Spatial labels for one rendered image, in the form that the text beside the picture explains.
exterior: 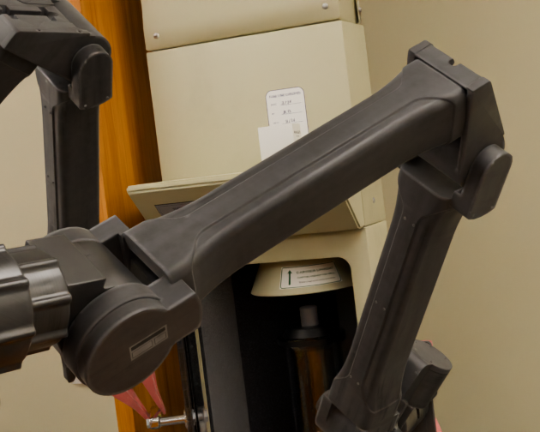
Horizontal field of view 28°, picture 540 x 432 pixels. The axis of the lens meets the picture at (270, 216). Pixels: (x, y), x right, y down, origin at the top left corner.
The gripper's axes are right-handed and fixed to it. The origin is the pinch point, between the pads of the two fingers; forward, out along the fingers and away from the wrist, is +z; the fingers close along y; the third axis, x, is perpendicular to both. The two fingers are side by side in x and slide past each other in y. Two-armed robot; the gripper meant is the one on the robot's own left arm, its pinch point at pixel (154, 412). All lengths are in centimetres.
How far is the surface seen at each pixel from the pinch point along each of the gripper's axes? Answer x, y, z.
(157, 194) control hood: -10.3, -15.8, -24.9
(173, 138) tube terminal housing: -20.8, -22.1, -30.8
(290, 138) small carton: -3.9, -35.8, -21.6
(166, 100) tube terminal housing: -20.9, -24.3, -36.3
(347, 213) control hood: -3.9, -37.1, -8.4
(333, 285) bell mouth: -15.2, -30.6, 0.9
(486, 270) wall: -43, -57, 18
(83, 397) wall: -82, 23, 3
